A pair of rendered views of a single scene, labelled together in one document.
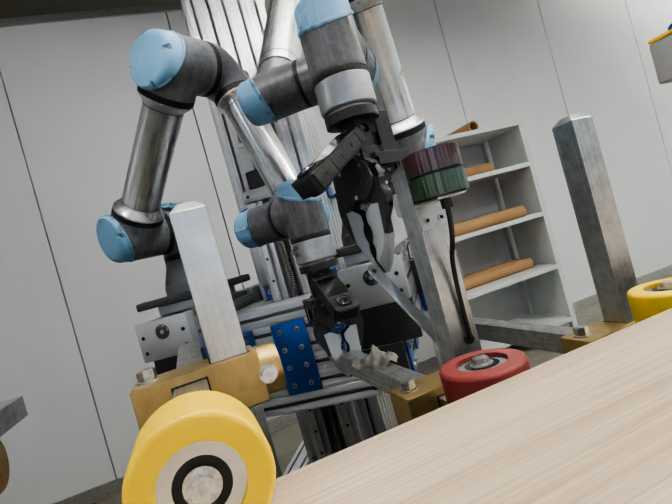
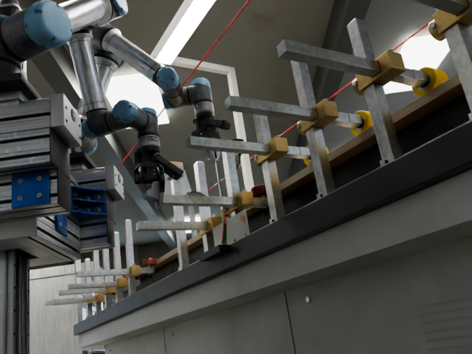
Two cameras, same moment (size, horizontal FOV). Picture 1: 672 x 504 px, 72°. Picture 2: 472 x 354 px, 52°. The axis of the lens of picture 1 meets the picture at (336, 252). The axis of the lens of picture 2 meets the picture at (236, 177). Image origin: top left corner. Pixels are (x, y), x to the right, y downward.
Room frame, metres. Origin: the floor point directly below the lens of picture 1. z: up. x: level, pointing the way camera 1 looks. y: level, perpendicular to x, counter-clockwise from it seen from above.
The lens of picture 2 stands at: (0.95, 1.60, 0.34)
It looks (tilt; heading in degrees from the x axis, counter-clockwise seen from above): 19 degrees up; 256
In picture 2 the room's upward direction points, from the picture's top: 9 degrees counter-clockwise
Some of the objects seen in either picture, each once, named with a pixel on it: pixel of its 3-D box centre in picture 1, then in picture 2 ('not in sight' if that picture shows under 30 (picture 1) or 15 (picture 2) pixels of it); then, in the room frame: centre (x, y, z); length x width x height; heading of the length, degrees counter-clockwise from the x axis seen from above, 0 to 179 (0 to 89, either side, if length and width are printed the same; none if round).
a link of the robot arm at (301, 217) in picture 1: (301, 210); (147, 124); (0.85, 0.04, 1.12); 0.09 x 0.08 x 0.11; 55
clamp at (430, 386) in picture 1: (455, 395); (239, 203); (0.53, -0.09, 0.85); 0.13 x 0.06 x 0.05; 108
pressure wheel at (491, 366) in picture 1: (496, 416); (263, 200); (0.43, -0.10, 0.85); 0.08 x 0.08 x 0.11
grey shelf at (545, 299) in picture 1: (479, 246); not in sight; (3.32, -1.00, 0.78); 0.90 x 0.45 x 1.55; 108
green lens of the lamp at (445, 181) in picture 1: (438, 185); not in sight; (0.49, -0.12, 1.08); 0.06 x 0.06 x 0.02
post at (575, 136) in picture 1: (617, 291); (205, 214); (0.61, -0.35, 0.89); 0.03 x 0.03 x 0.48; 18
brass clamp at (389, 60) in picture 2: not in sight; (377, 74); (0.29, 0.63, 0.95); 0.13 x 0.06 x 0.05; 108
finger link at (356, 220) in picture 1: (378, 237); (206, 154); (0.63, -0.06, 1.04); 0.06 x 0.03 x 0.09; 128
